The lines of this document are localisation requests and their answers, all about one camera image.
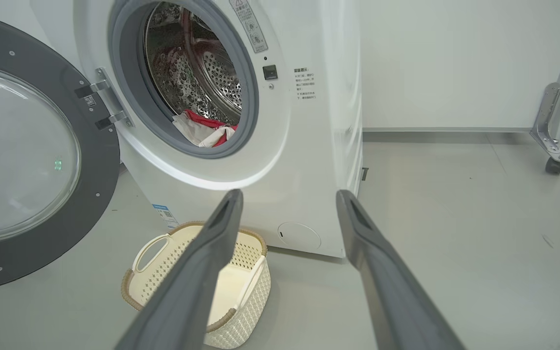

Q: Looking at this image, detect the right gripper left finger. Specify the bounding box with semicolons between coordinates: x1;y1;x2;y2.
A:
115;190;244;350

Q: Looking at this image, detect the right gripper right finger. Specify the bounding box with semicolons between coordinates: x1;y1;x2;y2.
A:
336;190;465;350

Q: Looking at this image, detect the round glass washing machine door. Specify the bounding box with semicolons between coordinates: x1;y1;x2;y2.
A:
0;11;121;295

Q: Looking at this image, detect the red garment with white collar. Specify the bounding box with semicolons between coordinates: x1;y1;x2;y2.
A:
172;113;238;148

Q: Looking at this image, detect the cream perforated laundry basket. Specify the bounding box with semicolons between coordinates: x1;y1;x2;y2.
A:
121;221;272;350

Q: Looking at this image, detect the white front-load washing machine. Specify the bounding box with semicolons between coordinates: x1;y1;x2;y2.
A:
30;0;364;259

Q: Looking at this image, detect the blue energy label sticker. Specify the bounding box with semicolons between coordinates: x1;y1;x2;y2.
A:
153;203;179;229

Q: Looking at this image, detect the round white filter cover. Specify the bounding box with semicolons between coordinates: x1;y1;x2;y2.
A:
278;222;321;251

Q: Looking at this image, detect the grey warning sticker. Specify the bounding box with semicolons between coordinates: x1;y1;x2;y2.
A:
229;0;269;53

